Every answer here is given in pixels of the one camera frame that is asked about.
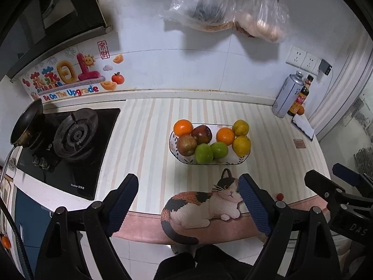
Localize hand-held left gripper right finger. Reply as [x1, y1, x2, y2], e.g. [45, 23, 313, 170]
[237, 173, 341, 280]

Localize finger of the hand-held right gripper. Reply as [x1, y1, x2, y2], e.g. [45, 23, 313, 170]
[332, 163, 373, 196]
[304, 170, 347, 207]

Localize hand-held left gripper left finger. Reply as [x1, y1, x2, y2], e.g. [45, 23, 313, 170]
[35, 173, 139, 280]

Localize oval patterned ceramic plate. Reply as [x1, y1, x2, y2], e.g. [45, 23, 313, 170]
[169, 123, 252, 166]

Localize yellow citrus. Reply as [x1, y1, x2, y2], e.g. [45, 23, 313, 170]
[232, 136, 252, 157]
[232, 119, 249, 137]

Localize green apple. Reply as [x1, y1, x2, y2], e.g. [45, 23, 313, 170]
[195, 143, 214, 164]
[210, 142, 228, 160]

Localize orange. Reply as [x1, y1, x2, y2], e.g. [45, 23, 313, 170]
[174, 119, 193, 137]
[216, 127, 235, 146]

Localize red apple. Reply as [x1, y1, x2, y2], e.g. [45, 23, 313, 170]
[176, 134, 198, 156]
[191, 125, 213, 144]

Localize black gas stove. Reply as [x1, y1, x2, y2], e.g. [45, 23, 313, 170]
[16, 108, 121, 201]

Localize patterned glass sliding door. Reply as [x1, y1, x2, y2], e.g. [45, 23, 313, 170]
[316, 73, 373, 181]

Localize white folded cloth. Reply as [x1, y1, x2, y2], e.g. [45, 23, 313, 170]
[291, 113, 316, 141]

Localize striped tablecloth with cat print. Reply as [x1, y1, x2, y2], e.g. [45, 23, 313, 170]
[112, 98, 333, 245]

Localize person's dark trousers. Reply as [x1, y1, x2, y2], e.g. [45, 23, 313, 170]
[156, 245, 257, 280]

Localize dark sauce bottle red label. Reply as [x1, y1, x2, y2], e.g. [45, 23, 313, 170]
[287, 86, 310, 116]

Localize silver metal can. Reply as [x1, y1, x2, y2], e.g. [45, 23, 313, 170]
[272, 70, 304, 119]

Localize blue cabinet door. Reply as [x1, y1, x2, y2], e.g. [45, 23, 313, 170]
[14, 187, 56, 250]

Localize black plug-in charger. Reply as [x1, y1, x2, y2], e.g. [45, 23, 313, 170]
[319, 59, 333, 75]

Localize black frying pan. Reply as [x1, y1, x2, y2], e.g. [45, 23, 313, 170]
[0, 98, 44, 183]

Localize plastic bag with tan contents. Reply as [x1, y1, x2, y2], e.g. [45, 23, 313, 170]
[233, 0, 289, 44]

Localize plastic bag with dark contents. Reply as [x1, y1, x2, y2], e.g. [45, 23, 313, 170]
[162, 0, 236, 32]

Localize black range hood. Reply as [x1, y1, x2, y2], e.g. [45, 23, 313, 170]
[0, 0, 113, 82]

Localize black corrugated hose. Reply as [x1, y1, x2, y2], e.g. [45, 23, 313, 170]
[0, 191, 34, 280]

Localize white wall socket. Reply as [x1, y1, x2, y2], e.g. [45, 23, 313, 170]
[301, 53, 319, 73]
[286, 45, 307, 66]

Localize colourful wall sticker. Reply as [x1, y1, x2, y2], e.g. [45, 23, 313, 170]
[20, 39, 126, 102]

